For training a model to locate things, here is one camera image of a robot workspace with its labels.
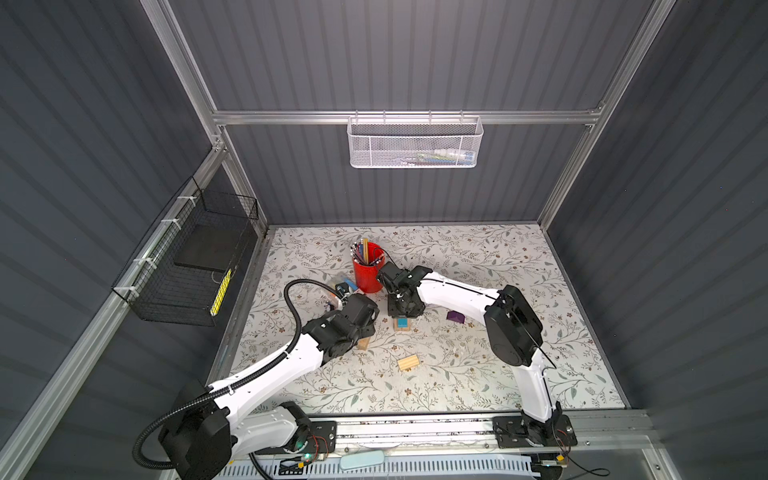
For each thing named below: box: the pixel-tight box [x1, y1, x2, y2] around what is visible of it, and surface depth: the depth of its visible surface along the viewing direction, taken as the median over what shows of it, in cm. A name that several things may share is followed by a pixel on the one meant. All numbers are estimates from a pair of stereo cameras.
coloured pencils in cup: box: [350, 238, 384, 266], surface depth 98 cm
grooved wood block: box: [398, 354, 419, 371], surface depth 86 cm
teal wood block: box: [394, 317, 411, 331], surface depth 93 cm
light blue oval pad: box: [340, 450, 385, 470], surface depth 70 cm
